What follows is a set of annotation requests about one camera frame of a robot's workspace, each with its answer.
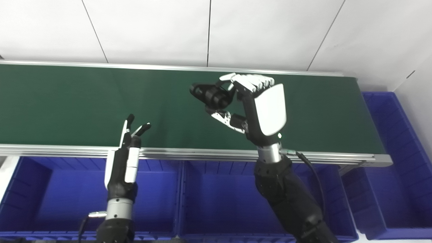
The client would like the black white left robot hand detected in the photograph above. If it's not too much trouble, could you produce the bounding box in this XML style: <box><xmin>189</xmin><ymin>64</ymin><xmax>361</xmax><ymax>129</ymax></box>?
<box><xmin>104</xmin><ymin>114</ymin><xmax>152</xmax><ymax>201</ymax></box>

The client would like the blue plastic bin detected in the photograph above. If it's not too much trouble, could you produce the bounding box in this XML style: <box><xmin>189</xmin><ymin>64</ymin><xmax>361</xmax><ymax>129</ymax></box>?
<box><xmin>0</xmin><ymin>157</ymin><xmax>184</xmax><ymax>241</ymax></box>
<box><xmin>177</xmin><ymin>160</ymin><xmax>359</xmax><ymax>242</ymax></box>
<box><xmin>343</xmin><ymin>92</ymin><xmax>432</xmax><ymax>240</ymax></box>

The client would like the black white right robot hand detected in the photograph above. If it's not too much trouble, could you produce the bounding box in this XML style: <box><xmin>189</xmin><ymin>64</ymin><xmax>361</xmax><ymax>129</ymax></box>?
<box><xmin>206</xmin><ymin>73</ymin><xmax>287</xmax><ymax>147</ymax></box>

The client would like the black flanged metal part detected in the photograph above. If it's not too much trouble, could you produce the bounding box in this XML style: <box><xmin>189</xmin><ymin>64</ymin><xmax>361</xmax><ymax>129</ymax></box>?
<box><xmin>190</xmin><ymin>83</ymin><xmax>237</xmax><ymax>110</ymax></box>

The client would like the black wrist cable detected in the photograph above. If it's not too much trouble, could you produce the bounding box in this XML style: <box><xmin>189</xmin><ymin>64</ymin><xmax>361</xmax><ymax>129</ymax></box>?
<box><xmin>78</xmin><ymin>211</ymin><xmax>108</xmax><ymax>237</ymax></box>
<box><xmin>287</xmin><ymin>150</ymin><xmax>326</xmax><ymax>216</ymax></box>

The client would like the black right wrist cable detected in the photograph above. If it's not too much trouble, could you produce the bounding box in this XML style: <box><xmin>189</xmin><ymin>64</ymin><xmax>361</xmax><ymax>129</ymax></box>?
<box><xmin>287</xmin><ymin>150</ymin><xmax>326</xmax><ymax>216</ymax></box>

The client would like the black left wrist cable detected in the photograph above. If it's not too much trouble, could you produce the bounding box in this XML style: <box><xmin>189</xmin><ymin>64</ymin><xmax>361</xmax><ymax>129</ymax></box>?
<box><xmin>78</xmin><ymin>211</ymin><xmax>108</xmax><ymax>237</ymax></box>

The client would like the green conveyor belt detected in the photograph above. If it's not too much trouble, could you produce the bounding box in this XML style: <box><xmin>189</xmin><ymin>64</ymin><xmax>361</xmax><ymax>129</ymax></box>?
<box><xmin>0</xmin><ymin>60</ymin><xmax>393</xmax><ymax>168</ymax></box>
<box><xmin>0</xmin><ymin>64</ymin><xmax>386</xmax><ymax>154</ymax></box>

